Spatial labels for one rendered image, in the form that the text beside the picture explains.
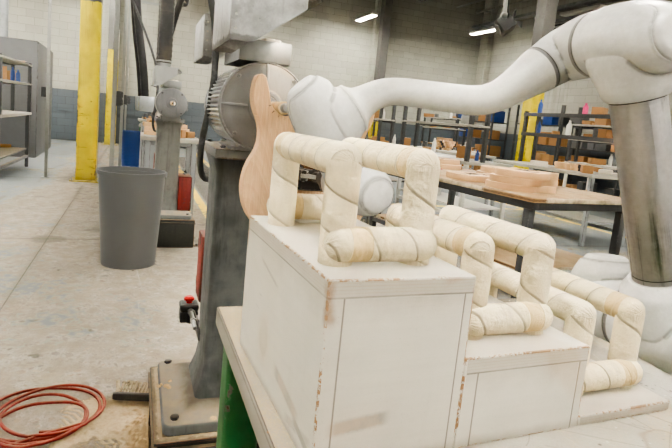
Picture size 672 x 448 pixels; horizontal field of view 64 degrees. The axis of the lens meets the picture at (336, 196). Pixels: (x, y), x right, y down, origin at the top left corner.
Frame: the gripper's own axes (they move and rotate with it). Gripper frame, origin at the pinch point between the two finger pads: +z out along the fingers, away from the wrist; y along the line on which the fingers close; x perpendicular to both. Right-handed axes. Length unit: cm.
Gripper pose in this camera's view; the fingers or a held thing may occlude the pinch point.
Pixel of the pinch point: (310, 171)
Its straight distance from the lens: 138.9
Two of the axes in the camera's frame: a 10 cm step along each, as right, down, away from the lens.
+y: 9.3, 0.7, 3.6
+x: 1.2, -9.9, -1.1
